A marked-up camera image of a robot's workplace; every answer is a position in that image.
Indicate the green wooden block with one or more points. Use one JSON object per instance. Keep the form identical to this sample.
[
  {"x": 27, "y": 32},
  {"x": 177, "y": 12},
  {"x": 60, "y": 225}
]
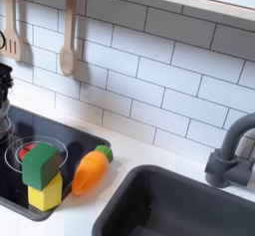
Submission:
[{"x": 40, "y": 165}]

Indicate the slotted wooden spatula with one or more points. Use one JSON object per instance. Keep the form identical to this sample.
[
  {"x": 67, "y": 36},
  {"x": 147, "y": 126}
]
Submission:
[{"x": 11, "y": 44}]

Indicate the wooden spoon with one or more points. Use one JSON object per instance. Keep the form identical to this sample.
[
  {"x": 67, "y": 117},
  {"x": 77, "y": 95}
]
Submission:
[{"x": 67, "y": 60}]

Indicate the black toy stove top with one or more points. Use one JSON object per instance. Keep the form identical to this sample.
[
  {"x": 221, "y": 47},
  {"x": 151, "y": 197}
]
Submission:
[{"x": 79, "y": 143}]

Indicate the yellow wooden block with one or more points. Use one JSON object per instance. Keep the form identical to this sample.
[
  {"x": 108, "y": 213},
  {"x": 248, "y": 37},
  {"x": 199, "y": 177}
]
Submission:
[{"x": 46, "y": 196}]

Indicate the orange toy carrot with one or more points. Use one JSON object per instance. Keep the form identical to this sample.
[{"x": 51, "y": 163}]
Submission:
[{"x": 88, "y": 172}]

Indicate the dark grey sink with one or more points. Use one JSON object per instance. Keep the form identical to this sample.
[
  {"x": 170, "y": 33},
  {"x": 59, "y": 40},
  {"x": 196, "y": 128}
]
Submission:
[{"x": 186, "y": 206}]

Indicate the dark grey tap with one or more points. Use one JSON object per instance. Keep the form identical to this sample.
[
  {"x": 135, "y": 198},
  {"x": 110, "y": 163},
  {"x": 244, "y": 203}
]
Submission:
[{"x": 222, "y": 167}]

